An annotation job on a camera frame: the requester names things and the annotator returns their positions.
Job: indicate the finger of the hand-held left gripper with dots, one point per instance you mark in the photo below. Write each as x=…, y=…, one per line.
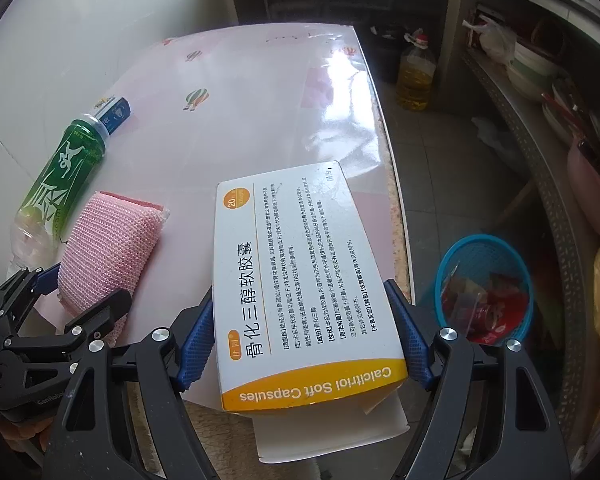
x=100, y=315
x=47, y=282

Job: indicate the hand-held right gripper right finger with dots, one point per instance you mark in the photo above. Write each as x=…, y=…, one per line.
x=411, y=332

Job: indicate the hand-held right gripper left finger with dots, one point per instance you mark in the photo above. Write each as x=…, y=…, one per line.
x=197, y=345

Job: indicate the clear plastic bag red print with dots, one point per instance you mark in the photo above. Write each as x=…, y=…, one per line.
x=460, y=300

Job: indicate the pink knitted sponge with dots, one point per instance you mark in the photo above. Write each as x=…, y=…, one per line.
x=110, y=240

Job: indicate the red snack wrapper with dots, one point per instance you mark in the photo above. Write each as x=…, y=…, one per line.
x=505, y=310

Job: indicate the green plastic bottle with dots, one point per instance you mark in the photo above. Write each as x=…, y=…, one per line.
x=65, y=170

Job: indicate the blue plastic basket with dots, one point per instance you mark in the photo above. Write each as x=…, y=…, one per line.
x=520, y=280

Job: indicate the white and yellow medicine box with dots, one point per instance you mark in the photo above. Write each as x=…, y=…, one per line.
x=300, y=270

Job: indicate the blue toothpaste box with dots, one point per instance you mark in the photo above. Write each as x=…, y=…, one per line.
x=116, y=112

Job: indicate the person's left hand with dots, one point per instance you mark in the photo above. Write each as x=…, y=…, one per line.
x=20, y=437

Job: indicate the white crumpled bag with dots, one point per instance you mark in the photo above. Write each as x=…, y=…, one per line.
x=492, y=132

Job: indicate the cooking oil bottle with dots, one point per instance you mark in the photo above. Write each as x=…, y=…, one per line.
x=415, y=80

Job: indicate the stack of white bowls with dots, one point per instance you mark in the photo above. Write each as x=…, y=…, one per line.
x=532, y=72

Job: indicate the white plastic bag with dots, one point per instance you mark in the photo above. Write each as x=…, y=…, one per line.
x=495, y=40

